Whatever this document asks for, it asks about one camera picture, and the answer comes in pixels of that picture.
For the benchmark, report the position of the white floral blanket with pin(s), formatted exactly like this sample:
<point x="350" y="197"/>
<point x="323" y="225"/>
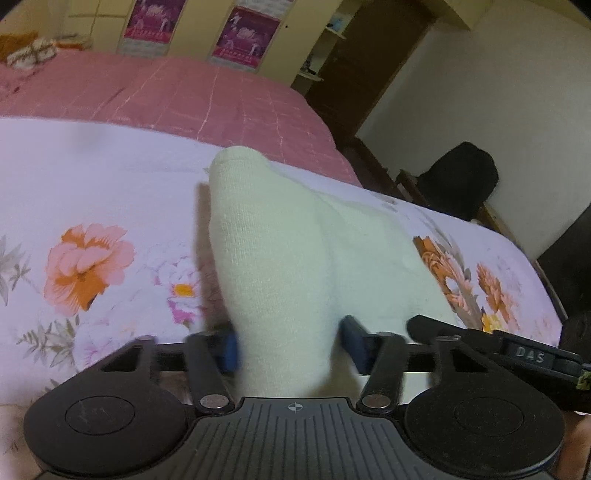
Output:
<point x="92" y="184"/>

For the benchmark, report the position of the wooden chair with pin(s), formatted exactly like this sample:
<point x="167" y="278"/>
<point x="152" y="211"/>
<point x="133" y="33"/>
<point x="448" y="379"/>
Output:
<point x="489" y="217"/>

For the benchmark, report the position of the folded cloth on bed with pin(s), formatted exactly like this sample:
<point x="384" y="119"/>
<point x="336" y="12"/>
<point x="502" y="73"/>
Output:
<point x="34" y="54"/>

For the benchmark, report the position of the pale cream knit garment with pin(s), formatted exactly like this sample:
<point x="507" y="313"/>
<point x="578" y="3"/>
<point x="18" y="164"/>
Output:
<point x="277" y="258"/>

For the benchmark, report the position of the pink checked bed cover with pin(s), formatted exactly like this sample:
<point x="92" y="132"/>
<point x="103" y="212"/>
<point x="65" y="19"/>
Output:
<point x="184" y="92"/>

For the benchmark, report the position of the orange pillow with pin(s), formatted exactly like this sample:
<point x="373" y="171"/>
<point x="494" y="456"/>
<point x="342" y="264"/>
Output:
<point x="16" y="44"/>

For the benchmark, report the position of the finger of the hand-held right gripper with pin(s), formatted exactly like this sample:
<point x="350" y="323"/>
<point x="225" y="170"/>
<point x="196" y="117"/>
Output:
<point x="443" y="330"/>

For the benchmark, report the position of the purple wall poster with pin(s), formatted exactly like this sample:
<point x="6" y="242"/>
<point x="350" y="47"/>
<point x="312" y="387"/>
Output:
<point x="154" y="21"/>
<point x="242" y="34"/>

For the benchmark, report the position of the dark wooden cabinet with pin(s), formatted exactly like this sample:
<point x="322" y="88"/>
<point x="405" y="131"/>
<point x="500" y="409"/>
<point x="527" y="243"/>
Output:
<point x="568" y="267"/>

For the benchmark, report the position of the cream corner shelf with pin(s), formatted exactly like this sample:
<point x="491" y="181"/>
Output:
<point x="323" y="46"/>

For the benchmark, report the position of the dark wooden bed frame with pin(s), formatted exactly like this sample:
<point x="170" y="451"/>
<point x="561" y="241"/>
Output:
<point x="374" y="166"/>

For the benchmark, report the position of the cream wardrobe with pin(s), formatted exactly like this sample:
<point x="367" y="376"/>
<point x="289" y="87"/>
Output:
<point x="286" y="37"/>

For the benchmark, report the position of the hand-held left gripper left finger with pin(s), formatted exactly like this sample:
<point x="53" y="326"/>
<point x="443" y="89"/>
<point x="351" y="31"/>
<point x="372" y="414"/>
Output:
<point x="229" y="353"/>

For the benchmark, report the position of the dark brown door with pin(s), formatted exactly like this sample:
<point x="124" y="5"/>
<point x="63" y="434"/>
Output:
<point x="369" y="69"/>

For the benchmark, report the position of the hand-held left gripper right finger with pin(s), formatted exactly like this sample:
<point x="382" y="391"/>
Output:
<point x="355" y="344"/>

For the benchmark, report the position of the black backpack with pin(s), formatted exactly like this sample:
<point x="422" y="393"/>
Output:
<point x="461" y="180"/>

